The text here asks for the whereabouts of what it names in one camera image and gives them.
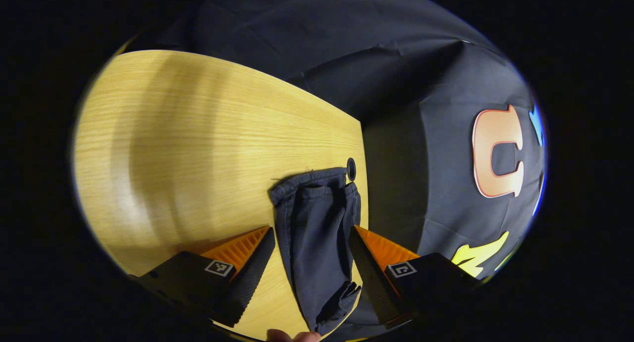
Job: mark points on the dark grey jeans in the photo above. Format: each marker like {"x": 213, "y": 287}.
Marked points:
{"x": 317, "y": 233}

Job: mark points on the black backdrop cloth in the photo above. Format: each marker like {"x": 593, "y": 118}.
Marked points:
{"x": 421, "y": 74}

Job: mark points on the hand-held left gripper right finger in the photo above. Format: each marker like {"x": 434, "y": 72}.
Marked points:
{"x": 371, "y": 287}

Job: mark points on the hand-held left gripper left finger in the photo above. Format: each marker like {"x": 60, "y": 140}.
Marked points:
{"x": 250, "y": 282}

